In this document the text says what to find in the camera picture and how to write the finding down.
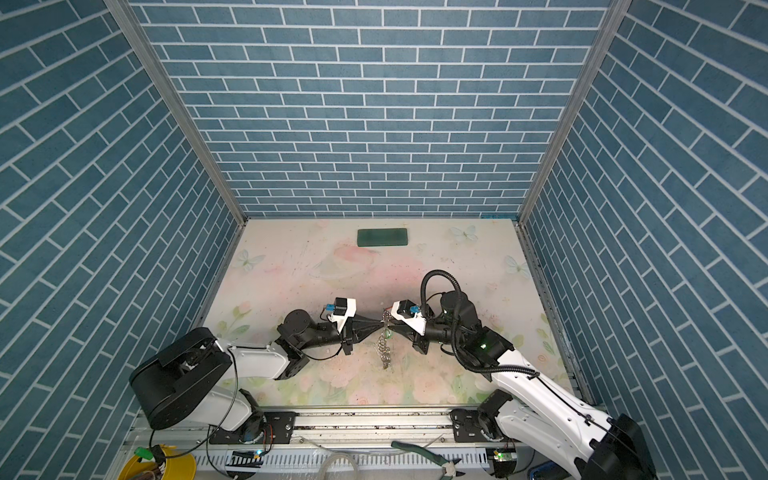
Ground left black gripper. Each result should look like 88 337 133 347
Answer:
297 316 381 359

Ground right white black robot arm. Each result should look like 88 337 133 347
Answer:
390 270 657 479

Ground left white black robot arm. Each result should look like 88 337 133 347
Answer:
129 307 384 432

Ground dark green sponge block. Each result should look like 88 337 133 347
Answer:
356 227 409 248

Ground clear plastic tube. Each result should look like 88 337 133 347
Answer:
316 451 361 480

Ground yellow tape roll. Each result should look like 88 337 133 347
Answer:
118 445 197 480

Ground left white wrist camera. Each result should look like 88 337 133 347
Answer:
324 297 357 334

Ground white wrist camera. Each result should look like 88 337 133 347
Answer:
390 300 427 336
324 297 357 334

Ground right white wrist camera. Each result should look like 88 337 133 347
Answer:
390 300 427 336

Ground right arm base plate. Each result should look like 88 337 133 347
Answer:
449 408 527 443

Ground aluminium rail frame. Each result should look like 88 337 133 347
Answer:
107 404 631 480

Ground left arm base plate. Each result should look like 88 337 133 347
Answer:
210 411 296 447

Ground green handled pliers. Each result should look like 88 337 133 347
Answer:
390 441 464 480

